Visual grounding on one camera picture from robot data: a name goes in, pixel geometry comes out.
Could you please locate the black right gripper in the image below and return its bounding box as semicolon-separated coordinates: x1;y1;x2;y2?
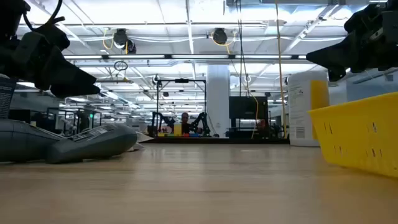
305;9;398;83

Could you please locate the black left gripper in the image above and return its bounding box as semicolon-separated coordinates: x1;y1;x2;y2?
0;0;101;98

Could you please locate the grey oval plastic case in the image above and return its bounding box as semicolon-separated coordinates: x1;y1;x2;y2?
45;123;138;165
0;118;65;163

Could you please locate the white yellow wipes canister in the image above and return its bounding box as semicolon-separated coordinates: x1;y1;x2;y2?
287;70;330;147

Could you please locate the yellow plastic basket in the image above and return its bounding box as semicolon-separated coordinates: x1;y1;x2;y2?
307;91;398;179

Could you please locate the black monitor screen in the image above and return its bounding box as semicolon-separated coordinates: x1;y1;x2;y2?
228;95;269;129

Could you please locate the person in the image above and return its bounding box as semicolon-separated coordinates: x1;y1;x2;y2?
180;111;192;136

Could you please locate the white building pillar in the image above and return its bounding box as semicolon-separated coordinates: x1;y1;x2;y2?
206;64;231;138

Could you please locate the long ceiling light strip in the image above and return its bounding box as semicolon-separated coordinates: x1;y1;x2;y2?
63;54;308;60

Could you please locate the black cable ring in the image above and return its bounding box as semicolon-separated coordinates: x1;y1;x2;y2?
113;60;129;72

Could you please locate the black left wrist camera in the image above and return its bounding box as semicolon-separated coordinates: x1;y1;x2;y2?
37;16;71;52

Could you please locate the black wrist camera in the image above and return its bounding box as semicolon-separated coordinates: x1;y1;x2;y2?
37;16;71;52
343;2;385;35

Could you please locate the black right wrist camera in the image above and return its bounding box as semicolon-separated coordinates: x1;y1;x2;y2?
343;2;385;35

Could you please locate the black ceiling cable reel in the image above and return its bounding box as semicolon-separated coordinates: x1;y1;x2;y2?
112;28;137;54
212;27;229;45

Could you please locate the black left wrist camera cable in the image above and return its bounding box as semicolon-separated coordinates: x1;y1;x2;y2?
22;0;66;32

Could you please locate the thin yellow cable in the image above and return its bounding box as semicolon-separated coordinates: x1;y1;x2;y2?
251;93;260;139

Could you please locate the black metal table frame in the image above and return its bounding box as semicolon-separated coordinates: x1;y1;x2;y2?
146;137;290;145

